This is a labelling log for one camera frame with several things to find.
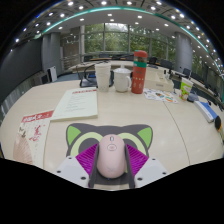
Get grey equipment cabinet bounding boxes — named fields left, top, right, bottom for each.
left=31, top=71, right=51, bottom=86

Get blue and white folder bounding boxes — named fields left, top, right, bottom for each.
left=193, top=99, right=219, bottom=124

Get stack of white paper cups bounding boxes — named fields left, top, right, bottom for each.
left=94, top=61, right=112, bottom=93

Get white mug with lid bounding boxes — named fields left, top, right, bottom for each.
left=113, top=67, right=133, bottom=93

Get red printed brochure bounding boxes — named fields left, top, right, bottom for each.
left=13, top=109, right=55, bottom=167

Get beige cardboard box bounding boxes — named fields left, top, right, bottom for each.
left=145, top=68, right=175, bottom=93

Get green printed paper cup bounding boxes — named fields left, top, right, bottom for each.
left=179, top=77, right=194, bottom=101

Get ceiling lights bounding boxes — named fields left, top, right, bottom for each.
left=13, top=0, right=224, bottom=68

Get long curved conference desk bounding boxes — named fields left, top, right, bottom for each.
left=66, top=59, right=224, bottom=101

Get cat face mouse pad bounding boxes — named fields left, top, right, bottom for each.
left=65, top=122, right=154, bottom=186

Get dark conference microphone unit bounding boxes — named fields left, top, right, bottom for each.
left=187, top=92, right=200, bottom=103

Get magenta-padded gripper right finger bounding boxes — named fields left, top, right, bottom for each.
left=124, top=143, right=169, bottom=190

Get row of dark chairs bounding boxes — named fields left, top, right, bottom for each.
left=76, top=54, right=224, bottom=98

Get white standing panel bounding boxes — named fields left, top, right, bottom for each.
left=46, top=65, right=58, bottom=83

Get white paper booklet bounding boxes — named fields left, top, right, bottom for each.
left=50, top=87, right=99, bottom=122

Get pink computer mouse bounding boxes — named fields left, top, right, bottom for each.
left=96, top=133, right=128, bottom=179

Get colourful sticker sheet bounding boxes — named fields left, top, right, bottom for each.
left=143, top=88, right=179, bottom=104

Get large dark wall screen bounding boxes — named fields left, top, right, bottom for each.
left=0, top=38, right=44, bottom=101

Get red bottle with green band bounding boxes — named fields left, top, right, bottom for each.
left=131, top=50, right=148, bottom=95

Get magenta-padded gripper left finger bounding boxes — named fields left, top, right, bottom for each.
left=54, top=143, right=100, bottom=190

